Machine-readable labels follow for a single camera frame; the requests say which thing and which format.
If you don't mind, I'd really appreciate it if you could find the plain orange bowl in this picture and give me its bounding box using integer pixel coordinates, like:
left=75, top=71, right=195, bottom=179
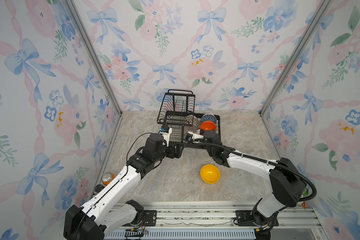
left=200, top=121, right=217, bottom=131

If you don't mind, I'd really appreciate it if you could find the blue triangle pattern bowl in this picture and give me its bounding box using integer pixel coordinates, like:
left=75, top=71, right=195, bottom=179
left=200, top=113, right=217, bottom=124

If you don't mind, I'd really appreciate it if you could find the brown checker pattern bowl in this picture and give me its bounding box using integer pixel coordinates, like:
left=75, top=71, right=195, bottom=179
left=190, top=116, right=201, bottom=128

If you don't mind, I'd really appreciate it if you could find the plain yellow bowl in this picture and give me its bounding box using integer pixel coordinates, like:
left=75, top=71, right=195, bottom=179
left=200, top=165, right=221, bottom=184

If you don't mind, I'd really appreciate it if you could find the pink striped bowl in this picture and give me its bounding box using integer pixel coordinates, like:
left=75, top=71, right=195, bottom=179
left=187, top=126, right=200, bottom=134

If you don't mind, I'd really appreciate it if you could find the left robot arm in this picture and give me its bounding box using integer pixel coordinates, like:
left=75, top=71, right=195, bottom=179
left=63, top=134, right=184, bottom=240

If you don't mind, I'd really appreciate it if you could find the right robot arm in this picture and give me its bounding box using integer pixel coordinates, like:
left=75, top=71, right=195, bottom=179
left=202, top=130, right=317, bottom=229

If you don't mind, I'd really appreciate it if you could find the orange drink can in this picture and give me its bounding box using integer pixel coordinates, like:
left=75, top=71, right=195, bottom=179
left=101, top=172, right=115, bottom=186

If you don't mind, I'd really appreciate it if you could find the dark lid jar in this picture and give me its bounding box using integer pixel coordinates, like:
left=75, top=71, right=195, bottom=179
left=94, top=184, right=105, bottom=194

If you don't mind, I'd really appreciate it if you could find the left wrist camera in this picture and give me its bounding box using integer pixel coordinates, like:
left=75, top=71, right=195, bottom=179
left=160, top=125, right=172, bottom=147

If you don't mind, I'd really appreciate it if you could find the black wire dish rack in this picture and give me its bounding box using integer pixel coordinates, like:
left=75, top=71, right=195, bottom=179
left=157, top=90, right=221, bottom=150

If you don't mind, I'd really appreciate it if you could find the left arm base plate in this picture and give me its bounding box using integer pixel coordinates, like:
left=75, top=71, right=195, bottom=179
left=128, top=210, right=157, bottom=227

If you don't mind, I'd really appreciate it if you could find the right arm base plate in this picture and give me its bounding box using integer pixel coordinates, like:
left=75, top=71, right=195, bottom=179
left=234, top=210, right=279, bottom=228

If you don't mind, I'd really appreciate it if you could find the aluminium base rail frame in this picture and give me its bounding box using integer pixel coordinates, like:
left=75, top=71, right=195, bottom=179
left=103, top=201, right=327, bottom=240

